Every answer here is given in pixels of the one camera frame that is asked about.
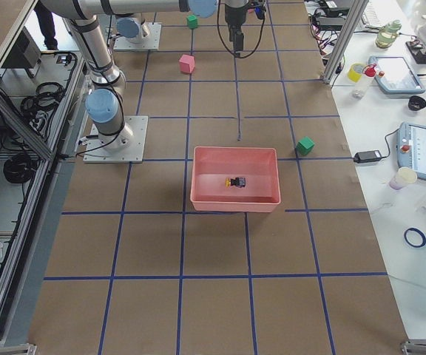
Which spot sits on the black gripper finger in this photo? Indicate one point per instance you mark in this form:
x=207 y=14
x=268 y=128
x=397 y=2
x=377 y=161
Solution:
x=232 y=37
x=238 y=43

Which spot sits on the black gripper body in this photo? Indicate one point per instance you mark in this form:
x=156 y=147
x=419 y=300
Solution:
x=232 y=16

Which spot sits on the yellow black push button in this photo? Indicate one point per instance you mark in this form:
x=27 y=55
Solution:
x=239 y=182

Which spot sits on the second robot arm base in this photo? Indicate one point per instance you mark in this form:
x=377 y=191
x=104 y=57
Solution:
x=133 y=27

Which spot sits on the pink cube near arm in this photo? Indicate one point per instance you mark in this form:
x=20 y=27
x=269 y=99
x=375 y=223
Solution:
x=187 y=64

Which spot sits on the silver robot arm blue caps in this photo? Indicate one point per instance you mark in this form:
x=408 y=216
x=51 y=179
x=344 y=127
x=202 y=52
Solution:
x=104 y=105

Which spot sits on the green cube far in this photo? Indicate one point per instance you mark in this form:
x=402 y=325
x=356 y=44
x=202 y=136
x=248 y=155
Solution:
x=192 y=22

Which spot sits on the yellow tape roll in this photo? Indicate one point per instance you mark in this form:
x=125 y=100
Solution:
x=355 y=72

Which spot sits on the green cube near bin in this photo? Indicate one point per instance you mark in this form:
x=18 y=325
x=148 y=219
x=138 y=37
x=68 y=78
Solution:
x=305 y=145

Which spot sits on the pink plastic bin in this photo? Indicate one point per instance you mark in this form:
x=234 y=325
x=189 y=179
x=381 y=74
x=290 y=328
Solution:
x=212 y=165

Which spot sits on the clear spray bottle red cap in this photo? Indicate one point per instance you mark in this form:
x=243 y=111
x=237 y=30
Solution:
x=365 y=80

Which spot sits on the green glass bottle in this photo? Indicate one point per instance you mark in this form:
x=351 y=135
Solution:
x=388 y=34

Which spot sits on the teach pendant tablet upper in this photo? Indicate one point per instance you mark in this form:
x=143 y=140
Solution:
x=395 y=76

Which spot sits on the teach pendant tablet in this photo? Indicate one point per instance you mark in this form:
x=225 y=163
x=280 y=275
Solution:
x=395 y=76
x=411 y=148

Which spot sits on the black power adapter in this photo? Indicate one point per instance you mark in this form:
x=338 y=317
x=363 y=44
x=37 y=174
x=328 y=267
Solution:
x=369 y=156

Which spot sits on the white paper cup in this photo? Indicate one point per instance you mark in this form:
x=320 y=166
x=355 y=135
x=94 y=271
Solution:
x=404 y=176

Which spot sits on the teach pendant tablet lower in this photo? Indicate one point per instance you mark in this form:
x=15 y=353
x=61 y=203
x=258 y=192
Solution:
x=411 y=148

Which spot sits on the aluminium frame post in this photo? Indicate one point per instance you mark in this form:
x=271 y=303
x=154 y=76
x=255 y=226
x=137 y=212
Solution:
x=352 y=20

